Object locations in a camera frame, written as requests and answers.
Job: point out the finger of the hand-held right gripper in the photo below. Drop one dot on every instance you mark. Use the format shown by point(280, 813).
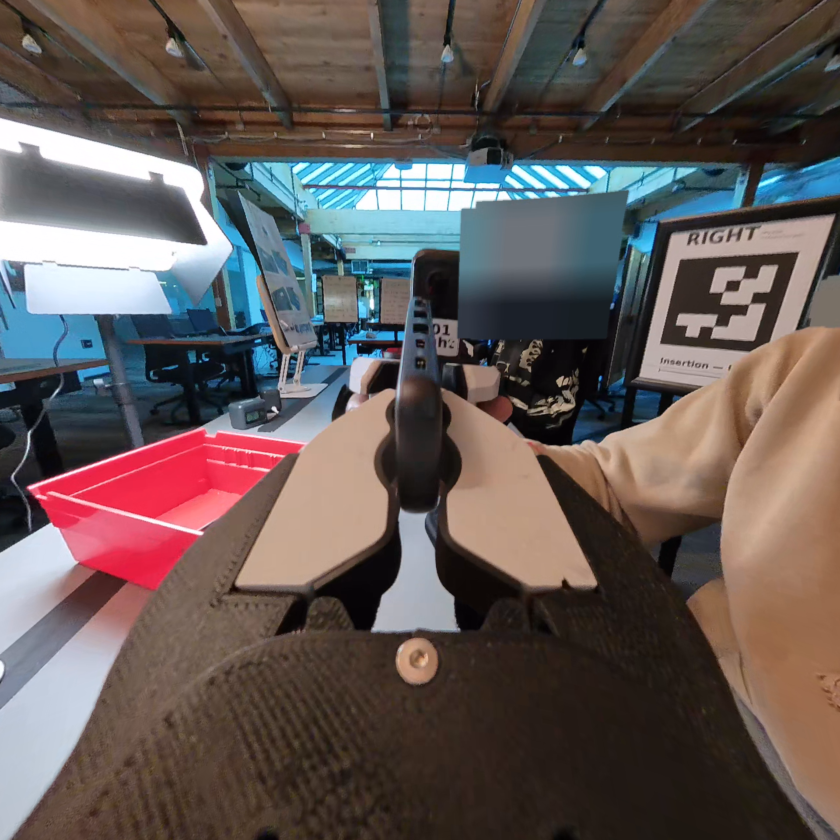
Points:
point(478, 384)
point(371, 380)

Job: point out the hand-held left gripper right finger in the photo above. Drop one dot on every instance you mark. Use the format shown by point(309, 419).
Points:
point(512, 518)

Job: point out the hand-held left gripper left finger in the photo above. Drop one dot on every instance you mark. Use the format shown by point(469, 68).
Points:
point(321, 518)

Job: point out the dark grey slim usb hub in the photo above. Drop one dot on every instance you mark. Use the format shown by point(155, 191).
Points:
point(418, 446)

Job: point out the red plastic bin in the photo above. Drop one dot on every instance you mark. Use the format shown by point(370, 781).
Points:
point(131, 525)

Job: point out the person's right forearm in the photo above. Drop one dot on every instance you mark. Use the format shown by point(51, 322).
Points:
point(689, 446)

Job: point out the person's right hand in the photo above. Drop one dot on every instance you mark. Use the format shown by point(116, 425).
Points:
point(499, 410)

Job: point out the wooden notice board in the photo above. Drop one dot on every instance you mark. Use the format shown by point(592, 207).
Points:
point(394, 302)
point(340, 298)

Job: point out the white clipboard stand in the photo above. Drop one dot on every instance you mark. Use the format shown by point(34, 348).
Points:
point(295, 380)

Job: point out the small grey power station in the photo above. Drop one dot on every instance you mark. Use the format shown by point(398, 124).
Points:
point(253, 412)

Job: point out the wooden instruction clipboard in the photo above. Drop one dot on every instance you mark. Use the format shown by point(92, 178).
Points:
point(279, 282)

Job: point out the office desk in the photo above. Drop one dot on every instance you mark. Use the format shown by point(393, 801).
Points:
point(46, 367)
point(197, 340)

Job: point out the grey light stand pole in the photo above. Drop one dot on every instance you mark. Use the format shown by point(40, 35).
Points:
point(121, 380)

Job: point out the framed black-white marker sign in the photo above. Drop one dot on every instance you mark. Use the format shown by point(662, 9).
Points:
point(728, 295)

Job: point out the white studio light panel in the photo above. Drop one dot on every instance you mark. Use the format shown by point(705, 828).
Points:
point(98, 289)

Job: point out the person's beige hoodie torso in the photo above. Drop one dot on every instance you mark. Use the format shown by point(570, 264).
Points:
point(787, 656)

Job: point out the ceiling mounted camera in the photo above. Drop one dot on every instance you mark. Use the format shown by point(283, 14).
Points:
point(489, 157)

